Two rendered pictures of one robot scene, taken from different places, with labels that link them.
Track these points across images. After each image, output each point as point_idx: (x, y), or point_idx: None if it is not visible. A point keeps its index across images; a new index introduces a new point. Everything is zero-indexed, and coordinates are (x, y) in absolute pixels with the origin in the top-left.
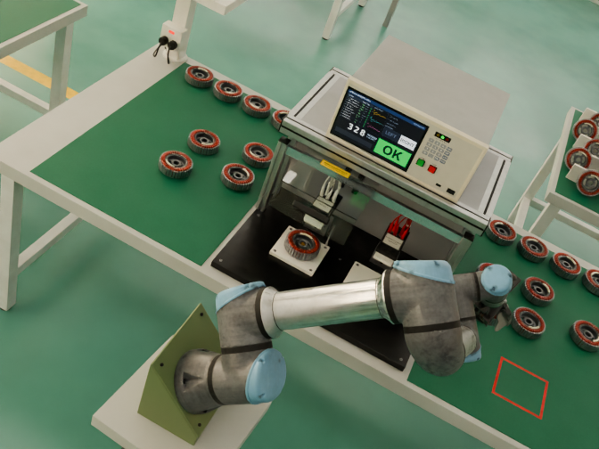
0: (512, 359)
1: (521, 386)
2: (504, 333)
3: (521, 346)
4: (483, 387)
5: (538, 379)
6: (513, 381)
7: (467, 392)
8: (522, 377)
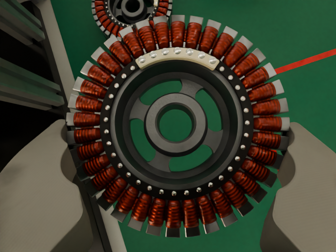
0: (265, 63)
1: (316, 109)
2: (214, 18)
3: (258, 12)
4: (264, 188)
5: (331, 59)
6: (298, 114)
7: (249, 232)
8: (304, 85)
